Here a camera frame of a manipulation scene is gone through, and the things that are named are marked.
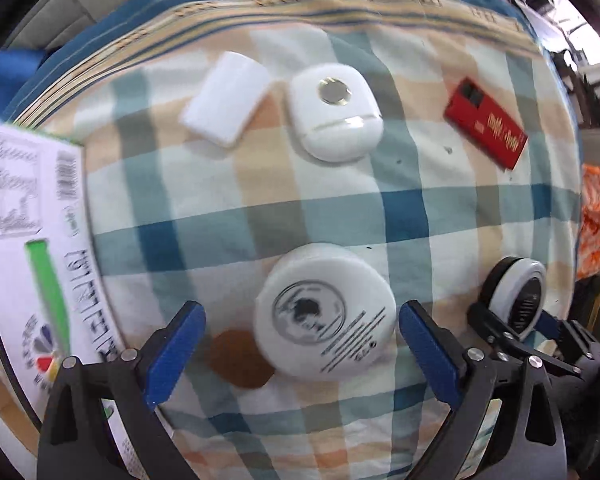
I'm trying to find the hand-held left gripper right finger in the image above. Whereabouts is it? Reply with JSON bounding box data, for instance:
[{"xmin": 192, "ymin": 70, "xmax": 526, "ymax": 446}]
[{"xmin": 399, "ymin": 300, "xmax": 567, "ymax": 480}]

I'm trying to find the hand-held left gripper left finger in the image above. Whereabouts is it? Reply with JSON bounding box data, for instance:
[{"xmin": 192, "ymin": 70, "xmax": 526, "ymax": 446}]
[{"xmin": 36, "ymin": 300, "xmax": 207, "ymax": 480}]

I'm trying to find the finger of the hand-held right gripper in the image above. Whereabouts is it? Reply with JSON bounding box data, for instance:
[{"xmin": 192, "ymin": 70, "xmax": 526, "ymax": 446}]
[
  {"xmin": 467, "ymin": 303, "xmax": 583, "ymax": 378},
  {"xmin": 535, "ymin": 310, "xmax": 600, "ymax": 378}
]

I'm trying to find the white round tin black face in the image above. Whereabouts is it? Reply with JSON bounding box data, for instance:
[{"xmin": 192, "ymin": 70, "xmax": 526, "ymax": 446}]
[{"xmin": 481, "ymin": 256, "xmax": 548, "ymax": 339}]

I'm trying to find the white round jar black print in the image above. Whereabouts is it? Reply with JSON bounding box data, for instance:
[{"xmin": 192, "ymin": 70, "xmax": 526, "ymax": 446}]
[{"xmin": 253, "ymin": 242, "xmax": 398, "ymax": 381}]

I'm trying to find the brown round pad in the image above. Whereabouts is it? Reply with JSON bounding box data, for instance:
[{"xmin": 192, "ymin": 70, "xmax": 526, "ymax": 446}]
[{"xmin": 205, "ymin": 329, "xmax": 277, "ymax": 390}]

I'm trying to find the orange patterned cloth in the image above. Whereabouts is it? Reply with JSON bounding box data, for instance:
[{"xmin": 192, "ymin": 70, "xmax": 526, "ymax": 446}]
[{"xmin": 575, "ymin": 162, "xmax": 600, "ymax": 281}]

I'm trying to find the white printed carton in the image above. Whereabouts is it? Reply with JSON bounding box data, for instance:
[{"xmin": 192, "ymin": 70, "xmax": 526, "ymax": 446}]
[{"xmin": 0, "ymin": 119, "xmax": 173, "ymax": 480}]

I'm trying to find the plaid blanket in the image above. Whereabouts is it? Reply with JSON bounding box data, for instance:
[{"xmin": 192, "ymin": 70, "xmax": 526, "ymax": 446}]
[{"xmin": 0, "ymin": 0, "xmax": 583, "ymax": 480}]

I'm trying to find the red flat box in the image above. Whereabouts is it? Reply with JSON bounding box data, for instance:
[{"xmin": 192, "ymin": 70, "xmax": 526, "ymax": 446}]
[{"xmin": 443, "ymin": 76, "xmax": 529, "ymax": 172}]

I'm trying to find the white rectangular box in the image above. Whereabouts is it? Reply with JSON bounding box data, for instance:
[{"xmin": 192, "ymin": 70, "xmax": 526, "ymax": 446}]
[{"xmin": 179, "ymin": 51, "xmax": 271, "ymax": 149}]

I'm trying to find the white rounded case metal button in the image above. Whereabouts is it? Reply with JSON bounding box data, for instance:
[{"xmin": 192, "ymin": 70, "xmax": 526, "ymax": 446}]
[{"xmin": 286, "ymin": 63, "xmax": 384, "ymax": 163}]

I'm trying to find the blue cloth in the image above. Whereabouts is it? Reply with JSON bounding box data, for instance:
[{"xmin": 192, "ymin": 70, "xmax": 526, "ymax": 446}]
[{"xmin": 0, "ymin": 49, "xmax": 48, "ymax": 122}]

